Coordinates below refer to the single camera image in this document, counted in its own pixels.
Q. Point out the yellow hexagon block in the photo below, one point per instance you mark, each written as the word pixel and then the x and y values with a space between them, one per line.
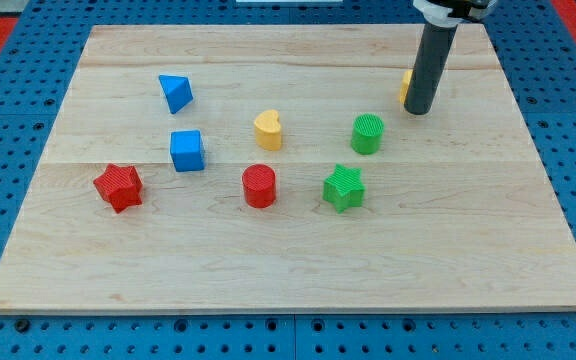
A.
pixel 405 83

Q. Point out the red cylinder block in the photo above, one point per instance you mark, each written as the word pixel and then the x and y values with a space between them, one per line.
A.
pixel 259 184

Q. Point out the green star block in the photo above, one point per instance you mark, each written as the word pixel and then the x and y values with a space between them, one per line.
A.
pixel 344 188

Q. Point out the yellow heart block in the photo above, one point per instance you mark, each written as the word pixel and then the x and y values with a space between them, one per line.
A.
pixel 268 130

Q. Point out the green cylinder block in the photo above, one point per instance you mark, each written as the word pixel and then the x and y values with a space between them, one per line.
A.
pixel 367 134

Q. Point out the wooden board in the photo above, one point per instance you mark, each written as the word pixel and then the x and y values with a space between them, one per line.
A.
pixel 458 214

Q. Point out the blue cube block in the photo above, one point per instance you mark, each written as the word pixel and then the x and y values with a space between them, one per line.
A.
pixel 187 151

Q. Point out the blue triangular prism block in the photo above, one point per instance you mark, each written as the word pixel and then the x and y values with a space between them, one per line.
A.
pixel 177 91

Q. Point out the red star block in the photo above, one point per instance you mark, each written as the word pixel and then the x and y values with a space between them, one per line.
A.
pixel 120 186

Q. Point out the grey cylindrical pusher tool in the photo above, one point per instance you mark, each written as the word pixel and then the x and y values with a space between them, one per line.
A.
pixel 432 54

